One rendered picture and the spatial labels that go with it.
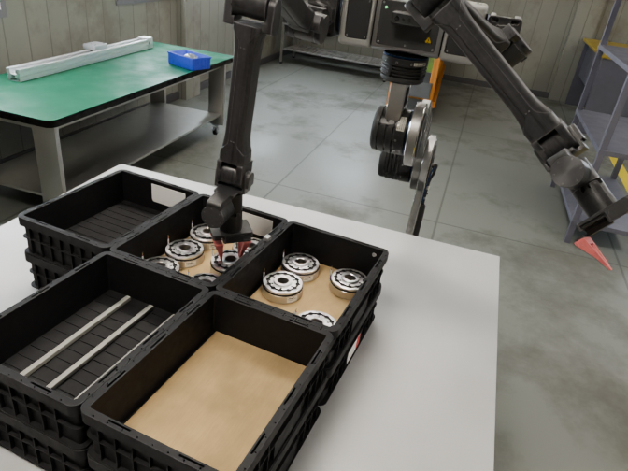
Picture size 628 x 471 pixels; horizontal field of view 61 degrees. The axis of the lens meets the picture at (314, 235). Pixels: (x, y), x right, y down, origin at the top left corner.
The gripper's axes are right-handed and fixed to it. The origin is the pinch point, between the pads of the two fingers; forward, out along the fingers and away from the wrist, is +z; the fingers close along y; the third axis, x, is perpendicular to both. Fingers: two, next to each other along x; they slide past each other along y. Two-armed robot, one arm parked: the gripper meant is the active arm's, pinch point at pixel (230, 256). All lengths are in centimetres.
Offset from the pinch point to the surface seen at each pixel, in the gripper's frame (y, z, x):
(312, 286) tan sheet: 19.6, 5.2, -11.0
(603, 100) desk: 504, 78, 315
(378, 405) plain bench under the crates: 25, 17, -43
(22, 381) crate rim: -45, -8, -39
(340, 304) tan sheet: 23.9, 5.0, -20.0
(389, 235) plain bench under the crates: 68, 22, 30
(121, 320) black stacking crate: -28.6, 3.6, -13.8
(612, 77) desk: 505, 52, 315
